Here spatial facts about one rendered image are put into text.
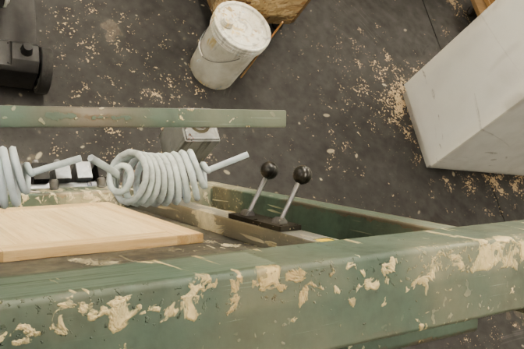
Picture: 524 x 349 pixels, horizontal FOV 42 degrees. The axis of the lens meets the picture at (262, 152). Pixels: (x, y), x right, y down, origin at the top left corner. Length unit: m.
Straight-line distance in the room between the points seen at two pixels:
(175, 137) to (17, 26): 1.20
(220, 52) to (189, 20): 0.49
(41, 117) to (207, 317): 0.24
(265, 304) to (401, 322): 0.19
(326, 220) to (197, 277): 0.91
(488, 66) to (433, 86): 0.40
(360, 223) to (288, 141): 2.07
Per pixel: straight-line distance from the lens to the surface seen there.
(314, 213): 1.58
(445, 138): 3.85
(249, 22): 3.32
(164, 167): 0.77
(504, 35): 3.67
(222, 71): 3.32
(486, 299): 0.92
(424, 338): 1.17
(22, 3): 3.17
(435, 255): 0.84
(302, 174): 1.31
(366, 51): 4.25
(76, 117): 0.68
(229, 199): 1.92
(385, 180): 3.73
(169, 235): 1.35
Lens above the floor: 2.52
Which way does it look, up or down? 48 degrees down
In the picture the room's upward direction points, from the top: 43 degrees clockwise
